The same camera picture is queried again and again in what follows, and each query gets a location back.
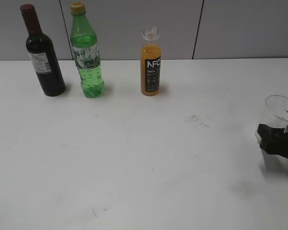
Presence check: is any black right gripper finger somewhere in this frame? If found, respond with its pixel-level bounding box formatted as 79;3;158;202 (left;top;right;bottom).
257;124;288;159

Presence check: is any transparent plastic cup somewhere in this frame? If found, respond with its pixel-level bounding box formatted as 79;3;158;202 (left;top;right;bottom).
255;94;288;144

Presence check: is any NFC orange juice bottle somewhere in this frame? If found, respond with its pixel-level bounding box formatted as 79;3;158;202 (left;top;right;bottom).
140;26;161;96

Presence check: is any green plastic soda bottle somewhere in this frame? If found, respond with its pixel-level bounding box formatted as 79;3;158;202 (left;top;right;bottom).
70;2;105;98

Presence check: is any dark red wine bottle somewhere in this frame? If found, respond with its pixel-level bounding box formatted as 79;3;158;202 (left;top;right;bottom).
20;4;66;96

